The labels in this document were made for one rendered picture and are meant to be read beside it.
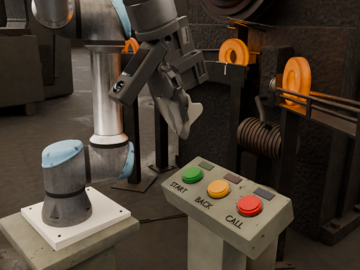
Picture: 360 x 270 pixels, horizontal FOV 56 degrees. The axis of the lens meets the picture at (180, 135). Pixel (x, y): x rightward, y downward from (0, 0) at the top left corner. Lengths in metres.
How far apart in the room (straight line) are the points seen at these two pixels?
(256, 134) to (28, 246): 0.83
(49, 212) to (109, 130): 0.30
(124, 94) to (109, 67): 0.46
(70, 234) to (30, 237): 0.13
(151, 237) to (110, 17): 0.95
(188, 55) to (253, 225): 0.30
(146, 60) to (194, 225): 0.33
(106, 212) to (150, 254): 0.39
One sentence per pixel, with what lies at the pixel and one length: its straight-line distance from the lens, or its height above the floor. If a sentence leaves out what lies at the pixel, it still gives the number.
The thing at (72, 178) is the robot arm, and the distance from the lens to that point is 1.03.
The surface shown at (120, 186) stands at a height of 0.01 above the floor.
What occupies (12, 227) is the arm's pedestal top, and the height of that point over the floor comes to 0.30.
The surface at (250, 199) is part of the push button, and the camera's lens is 0.60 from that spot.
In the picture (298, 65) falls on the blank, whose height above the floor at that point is 0.76.
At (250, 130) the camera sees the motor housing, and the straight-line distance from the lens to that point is 1.30.
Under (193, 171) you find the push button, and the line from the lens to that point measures 0.69.
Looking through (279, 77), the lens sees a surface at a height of 0.71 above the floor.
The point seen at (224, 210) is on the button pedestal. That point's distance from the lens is 0.60.
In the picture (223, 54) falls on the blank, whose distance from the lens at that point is 1.60.
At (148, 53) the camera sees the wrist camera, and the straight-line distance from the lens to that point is 0.55.
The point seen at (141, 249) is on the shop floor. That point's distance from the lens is 1.48.
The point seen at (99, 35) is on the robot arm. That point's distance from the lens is 0.97.
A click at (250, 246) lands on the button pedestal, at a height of 0.57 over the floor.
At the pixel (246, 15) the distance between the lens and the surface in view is 1.48.
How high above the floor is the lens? 0.90
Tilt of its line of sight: 19 degrees down
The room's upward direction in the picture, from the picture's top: straight up
